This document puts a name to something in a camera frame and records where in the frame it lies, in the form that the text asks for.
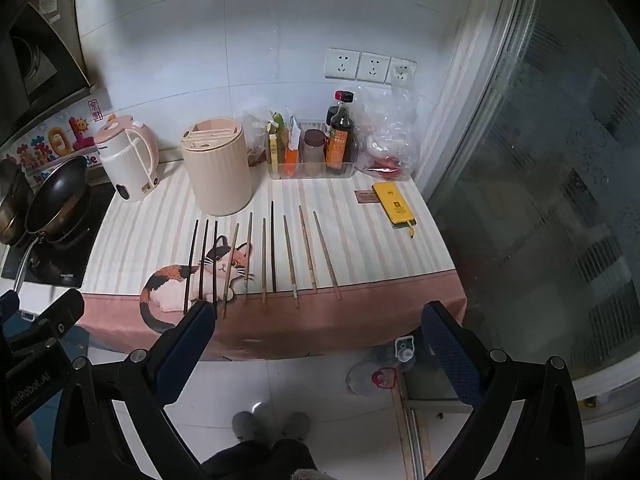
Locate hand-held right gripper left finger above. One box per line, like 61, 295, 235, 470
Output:
50, 300, 217, 480

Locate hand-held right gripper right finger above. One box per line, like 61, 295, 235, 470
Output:
421, 301, 586, 480

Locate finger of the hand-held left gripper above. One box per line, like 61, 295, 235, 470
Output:
9, 288, 85, 357
0, 290, 22, 322

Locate long black chopstick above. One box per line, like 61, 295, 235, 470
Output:
270, 200, 277, 293

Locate brown wooden chopstick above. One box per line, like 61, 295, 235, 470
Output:
298, 205, 318, 294
283, 215, 300, 309
313, 211, 342, 302

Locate beige utensil holder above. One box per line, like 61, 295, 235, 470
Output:
180, 116, 252, 217

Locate person's left forearm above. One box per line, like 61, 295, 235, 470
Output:
16, 417, 52, 480

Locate black induction cooktop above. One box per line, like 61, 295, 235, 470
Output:
0, 180, 116, 289

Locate clear plastic bottle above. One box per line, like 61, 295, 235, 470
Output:
347, 336, 419, 397

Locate dark metal pot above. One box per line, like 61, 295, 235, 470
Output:
0, 160, 32, 247

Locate person's grey slipper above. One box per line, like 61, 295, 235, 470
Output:
232, 411, 261, 442
282, 412, 312, 442

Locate black frying pan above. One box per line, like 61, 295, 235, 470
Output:
12, 156, 94, 296

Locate person's legs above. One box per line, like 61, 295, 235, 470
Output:
202, 437, 322, 480

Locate pink white electric kettle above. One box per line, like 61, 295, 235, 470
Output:
94, 114, 161, 204

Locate yellow power bank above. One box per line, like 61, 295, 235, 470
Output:
372, 181, 417, 239

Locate frosted glass door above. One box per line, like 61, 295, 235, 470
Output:
425, 0, 640, 413

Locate clear plastic organizer tray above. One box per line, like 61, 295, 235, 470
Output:
267, 119, 362, 180

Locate small clear plastic bag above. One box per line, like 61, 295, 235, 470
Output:
242, 109, 274, 167

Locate large clear plastic bag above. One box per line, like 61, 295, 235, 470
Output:
357, 85, 422, 182

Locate range hood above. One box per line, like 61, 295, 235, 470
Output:
0, 0, 102, 128

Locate brown spice jar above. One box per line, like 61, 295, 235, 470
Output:
303, 129, 326, 166

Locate soy sauce bottle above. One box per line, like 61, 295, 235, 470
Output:
325, 91, 356, 174

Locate colourful wall sticker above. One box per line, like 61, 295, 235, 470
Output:
0, 100, 109, 183

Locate white wall socket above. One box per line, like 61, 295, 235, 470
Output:
325, 48, 360, 81
356, 52, 392, 84
387, 59, 418, 86

